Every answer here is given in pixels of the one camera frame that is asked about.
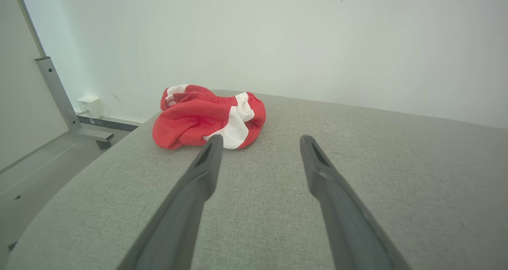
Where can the grey metal frame post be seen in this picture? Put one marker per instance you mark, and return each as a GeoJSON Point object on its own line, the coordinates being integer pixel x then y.
{"type": "Point", "coordinates": [59, 99]}

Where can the red shorts with white stripe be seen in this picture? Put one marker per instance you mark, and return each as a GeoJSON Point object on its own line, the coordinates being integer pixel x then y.
{"type": "Point", "coordinates": [194, 121]}

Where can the white wall socket box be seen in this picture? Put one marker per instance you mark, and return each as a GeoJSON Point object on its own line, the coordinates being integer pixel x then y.
{"type": "Point", "coordinates": [90, 106]}

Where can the dark grey floor rail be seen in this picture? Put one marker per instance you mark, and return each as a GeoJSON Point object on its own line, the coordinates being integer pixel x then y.
{"type": "Point", "coordinates": [111, 124]}

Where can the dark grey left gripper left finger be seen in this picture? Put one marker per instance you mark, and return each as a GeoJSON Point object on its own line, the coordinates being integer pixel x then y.
{"type": "Point", "coordinates": [182, 214]}

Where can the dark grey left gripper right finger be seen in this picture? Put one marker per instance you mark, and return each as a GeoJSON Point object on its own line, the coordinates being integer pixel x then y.
{"type": "Point", "coordinates": [341, 210]}

